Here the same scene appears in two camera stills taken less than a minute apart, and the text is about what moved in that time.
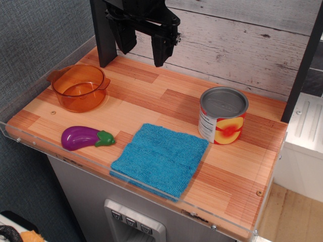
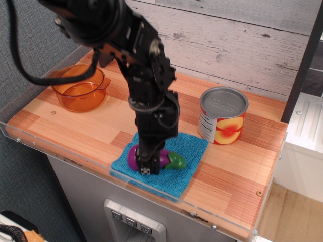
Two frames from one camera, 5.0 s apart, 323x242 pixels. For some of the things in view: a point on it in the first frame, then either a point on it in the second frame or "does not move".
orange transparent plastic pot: (79, 87) does not move
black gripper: (154, 16) -> (158, 123)
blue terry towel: (159, 160) does not move
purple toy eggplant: (75, 137) -> (168, 160)
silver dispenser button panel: (127, 225) does not move
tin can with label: (222, 115) does not move
